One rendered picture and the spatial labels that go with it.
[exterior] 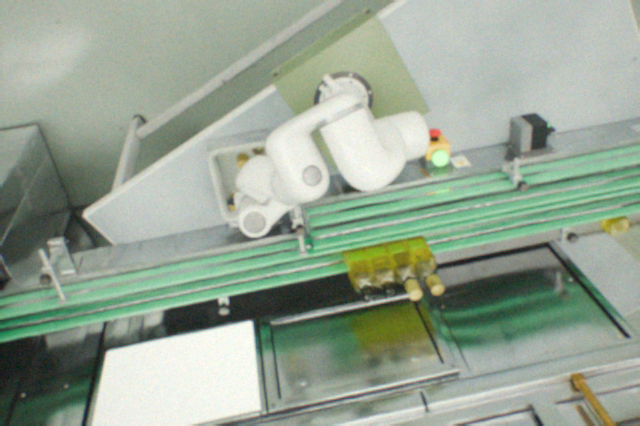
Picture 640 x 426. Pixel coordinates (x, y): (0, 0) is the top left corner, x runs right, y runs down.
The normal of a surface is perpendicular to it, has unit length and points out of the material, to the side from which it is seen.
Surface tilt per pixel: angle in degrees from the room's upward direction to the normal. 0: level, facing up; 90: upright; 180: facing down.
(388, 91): 2
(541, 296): 90
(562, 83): 0
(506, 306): 90
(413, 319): 90
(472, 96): 0
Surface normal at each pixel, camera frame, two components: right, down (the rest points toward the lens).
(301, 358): -0.11, -0.84
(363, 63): 0.15, 0.53
